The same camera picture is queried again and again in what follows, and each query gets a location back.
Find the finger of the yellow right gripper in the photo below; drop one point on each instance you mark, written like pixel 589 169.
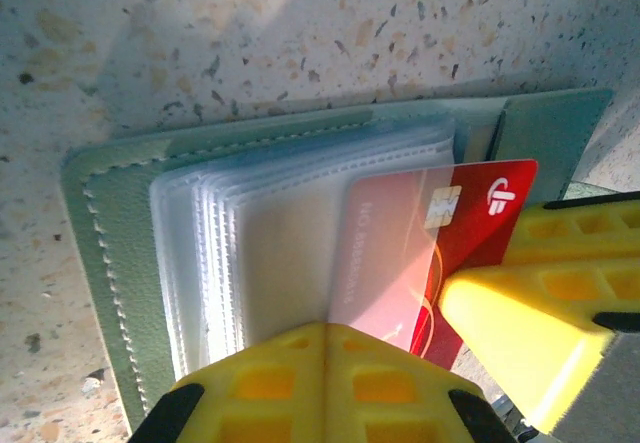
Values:
pixel 525 323
pixel 565 235

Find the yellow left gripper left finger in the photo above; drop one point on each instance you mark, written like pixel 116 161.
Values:
pixel 250 398

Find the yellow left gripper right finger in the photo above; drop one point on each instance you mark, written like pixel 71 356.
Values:
pixel 400 398

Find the red credit card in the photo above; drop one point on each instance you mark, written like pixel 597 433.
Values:
pixel 475 233

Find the green card holder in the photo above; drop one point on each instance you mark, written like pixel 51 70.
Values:
pixel 125 223

